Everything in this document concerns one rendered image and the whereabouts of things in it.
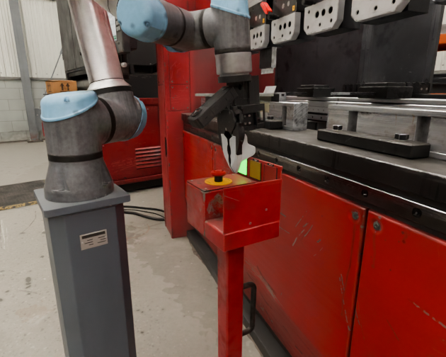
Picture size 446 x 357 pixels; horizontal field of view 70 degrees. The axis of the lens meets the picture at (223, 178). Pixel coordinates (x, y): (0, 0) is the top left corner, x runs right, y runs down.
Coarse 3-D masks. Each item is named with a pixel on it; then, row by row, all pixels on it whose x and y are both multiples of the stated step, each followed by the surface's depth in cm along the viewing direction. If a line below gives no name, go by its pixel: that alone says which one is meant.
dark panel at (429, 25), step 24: (432, 0) 114; (360, 24) 145; (384, 24) 134; (408, 24) 124; (432, 24) 115; (288, 48) 200; (312, 48) 178; (336, 48) 161; (360, 48) 147; (384, 48) 135; (408, 48) 125; (432, 48) 116; (288, 72) 203; (312, 72) 180; (336, 72) 163; (360, 72) 148; (384, 72) 136; (408, 72) 126; (432, 72) 117; (336, 96) 164
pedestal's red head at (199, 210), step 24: (192, 192) 81; (216, 192) 77; (240, 192) 69; (264, 192) 73; (192, 216) 83; (216, 216) 79; (240, 216) 71; (264, 216) 74; (216, 240) 73; (240, 240) 72; (264, 240) 76
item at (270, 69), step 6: (270, 48) 123; (276, 48) 122; (264, 54) 127; (270, 54) 123; (264, 60) 128; (270, 60) 123; (264, 66) 128; (270, 66) 124; (264, 72) 131; (270, 72) 126
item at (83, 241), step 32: (64, 224) 67; (96, 224) 71; (64, 256) 70; (96, 256) 73; (64, 288) 72; (96, 288) 75; (128, 288) 82; (64, 320) 74; (96, 320) 76; (128, 320) 82; (64, 352) 86; (96, 352) 78; (128, 352) 84
